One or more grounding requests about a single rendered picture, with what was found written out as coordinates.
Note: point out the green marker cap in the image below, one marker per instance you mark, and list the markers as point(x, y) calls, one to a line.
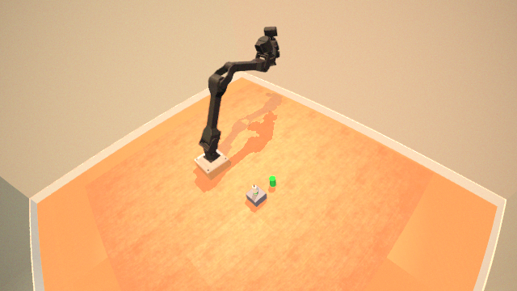
point(272, 181)

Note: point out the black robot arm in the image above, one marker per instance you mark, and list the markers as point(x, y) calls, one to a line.
point(217, 86)

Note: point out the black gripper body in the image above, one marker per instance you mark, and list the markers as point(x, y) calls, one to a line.
point(271, 32)

